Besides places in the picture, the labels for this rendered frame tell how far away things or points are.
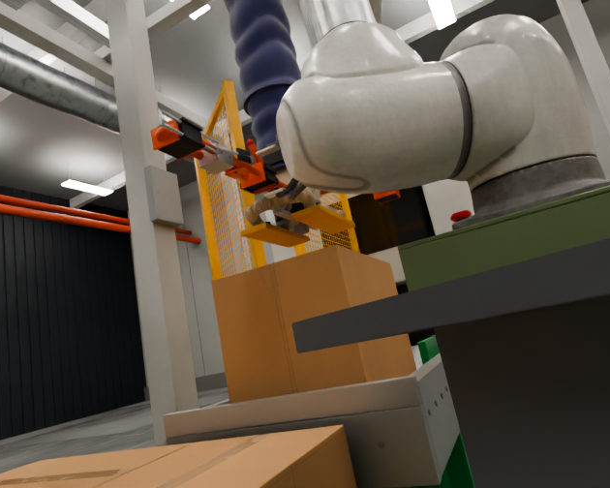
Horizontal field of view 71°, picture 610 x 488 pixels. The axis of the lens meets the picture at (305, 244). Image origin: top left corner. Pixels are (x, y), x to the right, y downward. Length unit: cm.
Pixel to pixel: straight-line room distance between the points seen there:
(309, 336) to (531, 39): 45
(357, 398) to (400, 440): 12
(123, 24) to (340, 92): 253
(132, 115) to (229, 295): 161
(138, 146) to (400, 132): 211
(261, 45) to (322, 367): 113
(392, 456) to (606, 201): 70
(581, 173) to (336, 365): 72
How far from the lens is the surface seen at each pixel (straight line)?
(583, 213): 49
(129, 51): 285
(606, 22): 1122
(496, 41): 63
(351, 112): 51
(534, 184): 57
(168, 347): 221
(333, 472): 90
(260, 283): 118
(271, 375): 118
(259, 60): 165
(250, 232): 139
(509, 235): 51
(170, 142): 100
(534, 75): 61
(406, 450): 100
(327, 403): 103
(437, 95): 55
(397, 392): 97
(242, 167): 118
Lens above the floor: 72
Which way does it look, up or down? 13 degrees up
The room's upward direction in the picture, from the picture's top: 12 degrees counter-clockwise
